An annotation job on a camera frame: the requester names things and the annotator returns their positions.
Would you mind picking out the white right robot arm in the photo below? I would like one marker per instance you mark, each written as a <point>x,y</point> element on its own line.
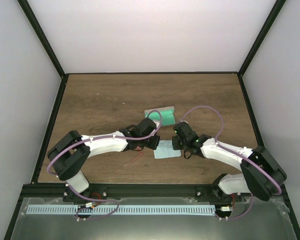
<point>261,175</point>

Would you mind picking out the light blue slotted cable duct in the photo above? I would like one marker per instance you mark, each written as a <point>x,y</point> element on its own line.
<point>196,210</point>

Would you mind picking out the black aluminium frame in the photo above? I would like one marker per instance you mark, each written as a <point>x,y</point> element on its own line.
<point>36,189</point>

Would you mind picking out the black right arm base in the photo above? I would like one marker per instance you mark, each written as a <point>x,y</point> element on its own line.
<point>213,194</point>

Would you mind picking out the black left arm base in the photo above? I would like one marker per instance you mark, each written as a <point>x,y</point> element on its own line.
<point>87,195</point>

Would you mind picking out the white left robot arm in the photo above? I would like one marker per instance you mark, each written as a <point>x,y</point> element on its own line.
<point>69,155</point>

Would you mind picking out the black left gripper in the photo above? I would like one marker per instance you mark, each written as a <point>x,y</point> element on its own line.
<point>154,144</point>

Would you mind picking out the light blue cleaning cloth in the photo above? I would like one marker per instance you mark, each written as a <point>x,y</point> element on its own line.
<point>165,150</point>

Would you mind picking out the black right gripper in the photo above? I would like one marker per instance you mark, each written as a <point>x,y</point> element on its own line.
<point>175,145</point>

